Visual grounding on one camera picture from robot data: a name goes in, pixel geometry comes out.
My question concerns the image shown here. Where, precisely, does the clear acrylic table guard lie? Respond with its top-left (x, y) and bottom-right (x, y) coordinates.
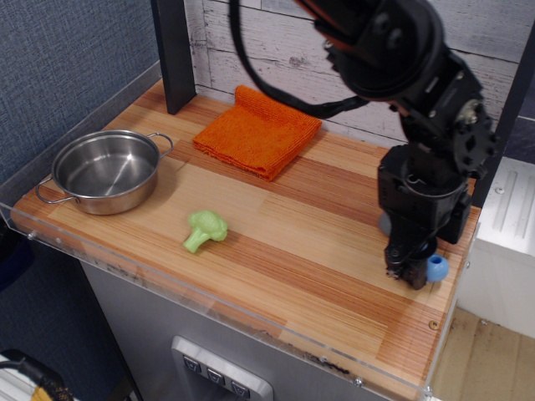
top-left (8, 83), bottom-right (480, 400)

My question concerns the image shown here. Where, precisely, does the yellow object bottom left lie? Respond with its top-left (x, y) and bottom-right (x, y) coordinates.
top-left (30, 386), bottom-right (54, 401)

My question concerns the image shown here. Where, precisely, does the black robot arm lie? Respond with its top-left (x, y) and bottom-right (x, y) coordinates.
top-left (302, 1), bottom-right (497, 289)

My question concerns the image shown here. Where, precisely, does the grey metal cabinet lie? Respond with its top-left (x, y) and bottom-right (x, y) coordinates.
top-left (82, 263), bottom-right (374, 400)

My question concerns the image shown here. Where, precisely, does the stainless steel pot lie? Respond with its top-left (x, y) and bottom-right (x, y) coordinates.
top-left (35, 129), bottom-right (174, 216)

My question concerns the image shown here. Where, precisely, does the black right vertical post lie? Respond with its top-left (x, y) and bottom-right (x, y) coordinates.
top-left (466, 1), bottom-right (534, 206)

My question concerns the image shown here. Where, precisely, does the orange folded cloth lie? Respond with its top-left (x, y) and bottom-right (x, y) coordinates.
top-left (193, 85), bottom-right (322, 181)

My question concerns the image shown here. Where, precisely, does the black left vertical post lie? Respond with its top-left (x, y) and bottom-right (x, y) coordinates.
top-left (150, 0), bottom-right (196, 114)

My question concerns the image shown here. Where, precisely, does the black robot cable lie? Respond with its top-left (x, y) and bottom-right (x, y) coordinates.
top-left (227, 0), bottom-right (371, 120)

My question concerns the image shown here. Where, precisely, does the black vertical post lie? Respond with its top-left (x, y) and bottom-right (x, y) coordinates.
top-left (466, 1), bottom-right (534, 206)
top-left (150, 0), bottom-right (196, 114)

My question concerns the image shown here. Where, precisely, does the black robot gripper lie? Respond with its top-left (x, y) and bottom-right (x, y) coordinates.
top-left (378, 145), bottom-right (471, 290)

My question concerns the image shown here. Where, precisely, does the white ribbed box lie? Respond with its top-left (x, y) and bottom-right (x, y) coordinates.
top-left (457, 157), bottom-right (534, 338)

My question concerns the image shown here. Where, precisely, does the green toy broccoli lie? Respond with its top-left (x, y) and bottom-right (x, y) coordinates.
top-left (183, 210), bottom-right (227, 253)

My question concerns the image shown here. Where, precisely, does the black braided hose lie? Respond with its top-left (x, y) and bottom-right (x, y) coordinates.
top-left (0, 358), bottom-right (72, 401)

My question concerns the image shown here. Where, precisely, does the silver dispenser button panel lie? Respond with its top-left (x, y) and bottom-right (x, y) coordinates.
top-left (171, 336), bottom-right (274, 400)

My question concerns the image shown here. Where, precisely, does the grey and blue toy spoon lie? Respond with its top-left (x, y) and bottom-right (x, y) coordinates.
top-left (378, 211), bottom-right (451, 285)

